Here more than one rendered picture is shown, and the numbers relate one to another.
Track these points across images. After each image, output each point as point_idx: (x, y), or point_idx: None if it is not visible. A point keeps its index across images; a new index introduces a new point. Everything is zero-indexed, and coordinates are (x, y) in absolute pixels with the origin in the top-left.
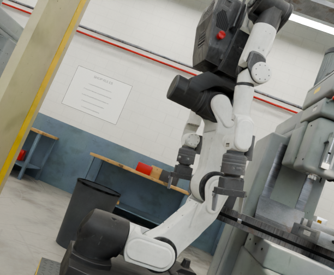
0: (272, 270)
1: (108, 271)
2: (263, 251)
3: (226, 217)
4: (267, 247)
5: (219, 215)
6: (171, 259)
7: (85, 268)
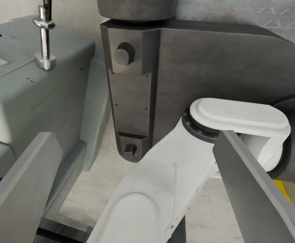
0: None
1: (275, 97)
2: None
3: (52, 232)
4: None
5: (65, 234)
6: (200, 106)
7: None
